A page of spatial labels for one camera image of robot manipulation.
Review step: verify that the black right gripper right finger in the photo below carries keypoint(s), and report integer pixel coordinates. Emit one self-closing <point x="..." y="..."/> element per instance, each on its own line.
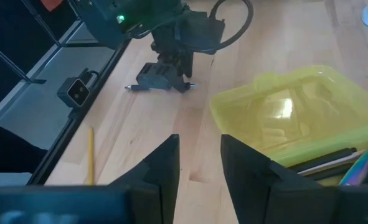
<point x="258" y="193"/>

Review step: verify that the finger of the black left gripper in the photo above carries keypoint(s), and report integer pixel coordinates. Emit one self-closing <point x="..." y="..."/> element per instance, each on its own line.
<point x="183" y="71"/>
<point x="154" y="76"/>

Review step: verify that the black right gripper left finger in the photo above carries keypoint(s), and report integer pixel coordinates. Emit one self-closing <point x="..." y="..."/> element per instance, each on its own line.
<point x="158" y="186"/>

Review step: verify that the black silver click pen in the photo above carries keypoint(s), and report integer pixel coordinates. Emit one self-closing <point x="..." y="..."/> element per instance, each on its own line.
<point x="130" y="87"/>

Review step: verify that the yellow-green plastic supply box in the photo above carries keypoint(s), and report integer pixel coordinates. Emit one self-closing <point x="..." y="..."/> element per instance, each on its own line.
<point x="239" y="112"/>

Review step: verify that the yellow pencil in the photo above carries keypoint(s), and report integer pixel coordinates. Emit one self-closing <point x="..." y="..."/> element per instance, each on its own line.
<point x="91" y="155"/>

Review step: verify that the pale pink pen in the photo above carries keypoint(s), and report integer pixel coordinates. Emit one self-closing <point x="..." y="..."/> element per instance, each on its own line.
<point x="330" y="164"/>

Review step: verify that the black marker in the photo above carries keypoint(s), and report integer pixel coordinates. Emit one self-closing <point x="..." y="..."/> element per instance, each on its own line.
<point x="327" y="157"/>

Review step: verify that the purple scissors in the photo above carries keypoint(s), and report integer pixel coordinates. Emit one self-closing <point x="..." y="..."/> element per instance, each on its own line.
<point x="361" y="166"/>

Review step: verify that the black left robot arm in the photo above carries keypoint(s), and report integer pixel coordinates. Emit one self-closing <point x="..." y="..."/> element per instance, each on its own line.
<point x="109" y="18"/>

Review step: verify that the black bulky object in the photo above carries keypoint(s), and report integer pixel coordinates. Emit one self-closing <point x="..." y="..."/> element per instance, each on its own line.
<point x="9" y="152"/>

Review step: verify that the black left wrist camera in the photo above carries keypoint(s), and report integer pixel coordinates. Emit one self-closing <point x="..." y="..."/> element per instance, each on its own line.
<point x="205" y="32"/>

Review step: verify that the small black table camera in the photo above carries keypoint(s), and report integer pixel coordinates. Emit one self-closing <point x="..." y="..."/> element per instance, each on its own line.
<point x="74" y="91"/>

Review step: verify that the black aluminium table frame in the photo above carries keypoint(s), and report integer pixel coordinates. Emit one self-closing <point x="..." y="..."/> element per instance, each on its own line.
<point x="73" y="119"/>

